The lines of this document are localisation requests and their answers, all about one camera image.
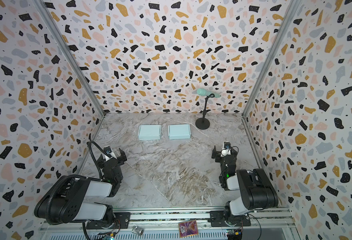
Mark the circuit board left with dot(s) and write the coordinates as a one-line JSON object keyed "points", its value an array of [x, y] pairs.
{"points": [[110, 235]]}

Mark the colourful square card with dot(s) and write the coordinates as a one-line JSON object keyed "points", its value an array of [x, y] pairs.
{"points": [[188, 228]]}

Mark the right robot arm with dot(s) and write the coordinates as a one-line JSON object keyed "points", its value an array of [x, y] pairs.
{"points": [[255, 189]]}

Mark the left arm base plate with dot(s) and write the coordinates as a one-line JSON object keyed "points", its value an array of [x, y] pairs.
{"points": [[119, 220]]}

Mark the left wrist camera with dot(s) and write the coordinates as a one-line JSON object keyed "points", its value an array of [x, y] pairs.
{"points": [[109, 154]]}

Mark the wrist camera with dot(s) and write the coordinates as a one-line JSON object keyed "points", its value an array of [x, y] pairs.
{"points": [[109, 154], [226, 149]]}

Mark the aluminium mounting rail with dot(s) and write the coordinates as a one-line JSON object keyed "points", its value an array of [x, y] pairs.
{"points": [[162, 224]]}

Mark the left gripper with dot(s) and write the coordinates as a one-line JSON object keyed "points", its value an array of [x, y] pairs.
{"points": [[120, 159]]}

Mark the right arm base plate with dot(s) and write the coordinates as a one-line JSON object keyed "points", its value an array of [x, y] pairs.
{"points": [[226, 219]]}

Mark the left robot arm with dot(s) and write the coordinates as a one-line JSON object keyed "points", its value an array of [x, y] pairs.
{"points": [[66, 201]]}

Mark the black microphone stand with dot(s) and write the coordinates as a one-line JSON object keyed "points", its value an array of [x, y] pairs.
{"points": [[203, 123]]}

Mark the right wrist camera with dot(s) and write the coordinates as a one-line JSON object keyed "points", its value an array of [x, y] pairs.
{"points": [[226, 149]]}

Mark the circuit board right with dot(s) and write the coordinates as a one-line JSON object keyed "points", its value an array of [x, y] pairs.
{"points": [[235, 234]]}

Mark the mint paper box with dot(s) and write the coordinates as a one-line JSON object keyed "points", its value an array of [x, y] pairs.
{"points": [[150, 132], [179, 132]]}

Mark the circuit board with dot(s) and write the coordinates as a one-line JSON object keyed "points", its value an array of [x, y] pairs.
{"points": [[235, 234], [110, 235]]}

